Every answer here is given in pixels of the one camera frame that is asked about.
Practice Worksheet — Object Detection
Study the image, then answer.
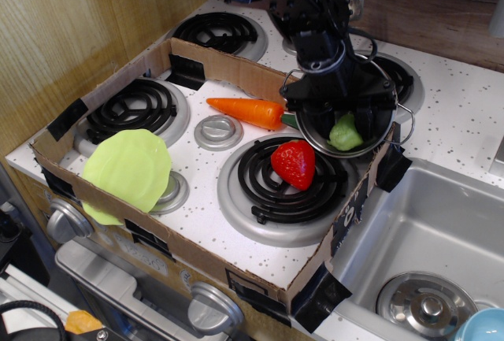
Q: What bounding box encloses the back grey stove knob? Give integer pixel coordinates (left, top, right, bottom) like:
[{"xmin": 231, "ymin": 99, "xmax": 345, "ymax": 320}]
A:
[{"xmin": 282, "ymin": 38, "xmax": 297, "ymax": 56}]

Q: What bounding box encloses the back left black burner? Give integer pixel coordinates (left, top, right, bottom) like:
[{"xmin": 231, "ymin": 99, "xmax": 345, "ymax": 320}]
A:
[{"xmin": 166, "ymin": 12, "xmax": 269, "ymax": 61}]

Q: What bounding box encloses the light green toy broccoli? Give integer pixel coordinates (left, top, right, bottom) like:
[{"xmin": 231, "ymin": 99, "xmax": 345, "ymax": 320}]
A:
[{"xmin": 327, "ymin": 113, "xmax": 364, "ymax": 152}]

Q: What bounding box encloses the black cable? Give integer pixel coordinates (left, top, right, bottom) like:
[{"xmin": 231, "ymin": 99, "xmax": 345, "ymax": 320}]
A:
[{"xmin": 0, "ymin": 299, "xmax": 67, "ymax": 341}]

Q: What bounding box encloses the orange toy carrot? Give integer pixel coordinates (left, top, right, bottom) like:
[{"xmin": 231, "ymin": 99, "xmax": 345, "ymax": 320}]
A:
[{"xmin": 206, "ymin": 98, "xmax": 284, "ymax": 131}]

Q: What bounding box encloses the right grey oven knob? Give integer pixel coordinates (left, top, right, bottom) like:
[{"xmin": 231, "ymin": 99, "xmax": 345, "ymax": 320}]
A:
[{"xmin": 187, "ymin": 281, "xmax": 244, "ymax": 335}]

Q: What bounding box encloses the brown cardboard fence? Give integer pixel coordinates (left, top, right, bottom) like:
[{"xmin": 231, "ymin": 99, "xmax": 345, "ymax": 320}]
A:
[{"xmin": 30, "ymin": 39, "xmax": 403, "ymax": 332}]

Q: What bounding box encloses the light blue bowl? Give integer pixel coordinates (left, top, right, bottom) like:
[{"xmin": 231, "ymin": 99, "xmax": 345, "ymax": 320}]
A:
[{"xmin": 454, "ymin": 308, "xmax": 503, "ymax": 341}]

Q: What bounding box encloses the front left black burner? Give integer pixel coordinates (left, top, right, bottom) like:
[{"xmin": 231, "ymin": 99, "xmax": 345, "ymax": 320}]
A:
[{"xmin": 73, "ymin": 78, "xmax": 190, "ymax": 158}]

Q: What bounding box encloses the grey stove knob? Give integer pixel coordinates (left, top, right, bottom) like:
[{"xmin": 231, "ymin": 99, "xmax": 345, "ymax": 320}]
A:
[
  {"xmin": 282, "ymin": 38, "xmax": 297, "ymax": 56},
  {"xmin": 150, "ymin": 171, "xmax": 190, "ymax": 216},
  {"xmin": 194, "ymin": 115, "xmax": 244, "ymax": 151}
]

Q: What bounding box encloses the left grey oven knob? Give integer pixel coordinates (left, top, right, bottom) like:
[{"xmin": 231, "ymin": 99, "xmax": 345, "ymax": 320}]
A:
[{"xmin": 46, "ymin": 198, "xmax": 94, "ymax": 244}]

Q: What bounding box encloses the metal sink drain lid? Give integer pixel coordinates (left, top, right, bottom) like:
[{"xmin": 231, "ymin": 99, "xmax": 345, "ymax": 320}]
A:
[{"xmin": 375, "ymin": 272, "xmax": 478, "ymax": 340}]

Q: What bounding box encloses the grey oven knob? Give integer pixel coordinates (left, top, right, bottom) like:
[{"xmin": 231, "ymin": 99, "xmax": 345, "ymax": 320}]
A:
[
  {"xmin": 187, "ymin": 281, "xmax": 244, "ymax": 335},
  {"xmin": 46, "ymin": 198, "xmax": 94, "ymax": 244}
]

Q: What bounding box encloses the red toy strawberry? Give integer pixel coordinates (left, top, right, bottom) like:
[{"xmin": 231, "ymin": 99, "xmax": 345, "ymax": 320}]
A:
[{"xmin": 270, "ymin": 139, "xmax": 316, "ymax": 191}]

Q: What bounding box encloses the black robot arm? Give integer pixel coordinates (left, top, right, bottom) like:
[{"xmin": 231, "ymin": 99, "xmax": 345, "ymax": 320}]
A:
[{"xmin": 224, "ymin": 0, "xmax": 396, "ymax": 139}]

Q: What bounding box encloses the centre grey stove knob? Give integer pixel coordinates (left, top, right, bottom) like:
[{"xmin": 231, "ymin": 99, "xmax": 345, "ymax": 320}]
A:
[{"xmin": 194, "ymin": 115, "xmax": 244, "ymax": 151}]

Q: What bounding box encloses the orange cloth piece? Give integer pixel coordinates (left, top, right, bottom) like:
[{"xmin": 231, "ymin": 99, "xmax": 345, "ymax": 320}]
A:
[{"xmin": 65, "ymin": 309, "xmax": 103, "ymax": 335}]

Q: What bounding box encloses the light green toy plate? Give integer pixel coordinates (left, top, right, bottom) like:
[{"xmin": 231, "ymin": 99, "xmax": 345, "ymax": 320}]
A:
[{"xmin": 82, "ymin": 129, "xmax": 172, "ymax": 213}]

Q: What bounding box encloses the grey oven door handle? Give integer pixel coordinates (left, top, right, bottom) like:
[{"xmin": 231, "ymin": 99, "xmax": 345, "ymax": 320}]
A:
[{"xmin": 54, "ymin": 238, "xmax": 198, "ymax": 341}]

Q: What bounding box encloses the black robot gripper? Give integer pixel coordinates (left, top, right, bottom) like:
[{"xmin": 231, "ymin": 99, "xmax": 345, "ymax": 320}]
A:
[{"xmin": 280, "ymin": 51, "xmax": 396, "ymax": 140}]

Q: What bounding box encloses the grey toy sink basin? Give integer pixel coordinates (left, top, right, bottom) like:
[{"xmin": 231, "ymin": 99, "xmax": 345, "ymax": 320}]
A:
[{"xmin": 332, "ymin": 159, "xmax": 503, "ymax": 340}]

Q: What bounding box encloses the front grey stove knob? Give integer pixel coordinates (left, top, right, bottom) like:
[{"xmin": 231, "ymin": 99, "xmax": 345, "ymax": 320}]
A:
[{"xmin": 150, "ymin": 171, "xmax": 190, "ymax": 216}]

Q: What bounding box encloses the back right black burner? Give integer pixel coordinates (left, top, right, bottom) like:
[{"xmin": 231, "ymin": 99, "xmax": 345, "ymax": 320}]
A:
[{"xmin": 366, "ymin": 53, "xmax": 425, "ymax": 115}]

